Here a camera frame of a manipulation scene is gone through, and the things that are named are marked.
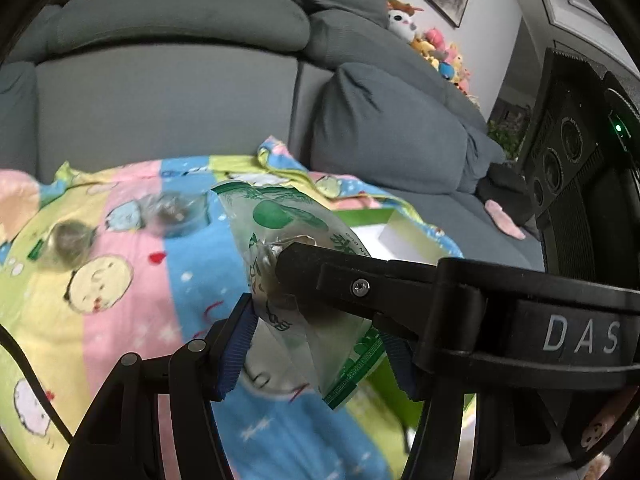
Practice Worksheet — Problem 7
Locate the cartoon printed blanket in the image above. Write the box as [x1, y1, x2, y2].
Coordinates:
[0, 135, 631, 480]

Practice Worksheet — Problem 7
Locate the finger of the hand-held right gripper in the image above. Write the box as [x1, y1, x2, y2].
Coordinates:
[274, 241, 488, 373]

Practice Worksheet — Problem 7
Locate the grey throw cushion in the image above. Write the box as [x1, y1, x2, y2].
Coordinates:
[310, 62, 506, 196]

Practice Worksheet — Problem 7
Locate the green cardboard box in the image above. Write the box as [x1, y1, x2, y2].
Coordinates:
[345, 209, 476, 433]

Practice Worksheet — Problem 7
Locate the pile of plush toys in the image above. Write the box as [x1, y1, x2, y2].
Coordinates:
[385, 0, 483, 108]

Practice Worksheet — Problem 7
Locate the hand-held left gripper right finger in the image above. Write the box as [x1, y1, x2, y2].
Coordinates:
[381, 335, 573, 480]

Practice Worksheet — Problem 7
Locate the green potted plant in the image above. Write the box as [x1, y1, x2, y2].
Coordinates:
[487, 117, 531, 161]

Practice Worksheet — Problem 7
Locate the black cable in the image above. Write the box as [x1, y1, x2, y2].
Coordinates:
[0, 325, 76, 446]

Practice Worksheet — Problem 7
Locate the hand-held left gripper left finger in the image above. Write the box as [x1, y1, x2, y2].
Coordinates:
[57, 292, 261, 480]

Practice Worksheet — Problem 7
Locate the clear green-printed steel wool packet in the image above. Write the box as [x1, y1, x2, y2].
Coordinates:
[30, 220, 98, 273]
[142, 191, 208, 238]
[210, 181, 388, 411]

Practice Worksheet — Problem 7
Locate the dark cloth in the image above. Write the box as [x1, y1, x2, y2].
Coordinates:
[475, 162, 543, 228]

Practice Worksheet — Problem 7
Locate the grey sofa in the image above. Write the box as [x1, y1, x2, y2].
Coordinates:
[0, 0, 551, 271]

